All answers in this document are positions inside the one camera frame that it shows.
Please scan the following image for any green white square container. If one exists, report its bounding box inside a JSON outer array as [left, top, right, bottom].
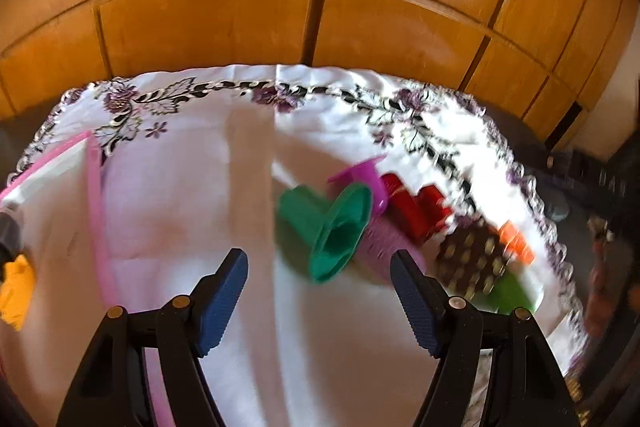
[[484, 271, 536, 314]]

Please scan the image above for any orange plastic piece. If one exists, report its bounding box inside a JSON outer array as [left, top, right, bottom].
[[0, 254, 36, 331]]

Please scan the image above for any brown studded round brush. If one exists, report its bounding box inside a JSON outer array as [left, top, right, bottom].
[[435, 220, 506, 300]]

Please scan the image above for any small orange block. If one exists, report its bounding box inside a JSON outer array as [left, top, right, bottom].
[[499, 221, 536, 265]]

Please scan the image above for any purple yellow oval case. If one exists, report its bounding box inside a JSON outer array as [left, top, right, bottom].
[[354, 217, 426, 283]]

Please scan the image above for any red lipstick tube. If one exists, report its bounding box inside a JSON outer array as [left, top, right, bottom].
[[381, 172, 430, 247]]

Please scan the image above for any green plastic funnel cup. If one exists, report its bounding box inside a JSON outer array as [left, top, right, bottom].
[[278, 183, 372, 284]]

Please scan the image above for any magenta plastic cup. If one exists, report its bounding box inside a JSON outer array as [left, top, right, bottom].
[[326, 154, 388, 218]]

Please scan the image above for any black cylindrical cap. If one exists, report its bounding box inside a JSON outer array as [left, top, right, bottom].
[[0, 211, 22, 263]]

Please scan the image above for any red plastic block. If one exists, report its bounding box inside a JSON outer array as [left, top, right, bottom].
[[416, 184, 452, 233]]

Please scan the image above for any pink shallow tray box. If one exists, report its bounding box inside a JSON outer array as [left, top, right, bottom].
[[1, 134, 179, 426]]

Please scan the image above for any white floral embroidered tablecloth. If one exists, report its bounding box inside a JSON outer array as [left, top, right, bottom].
[[1, 65, 586, 426]]

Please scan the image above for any wooden wall cabinet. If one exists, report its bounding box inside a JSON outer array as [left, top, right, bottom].
[[1, 0, 639, 147]]

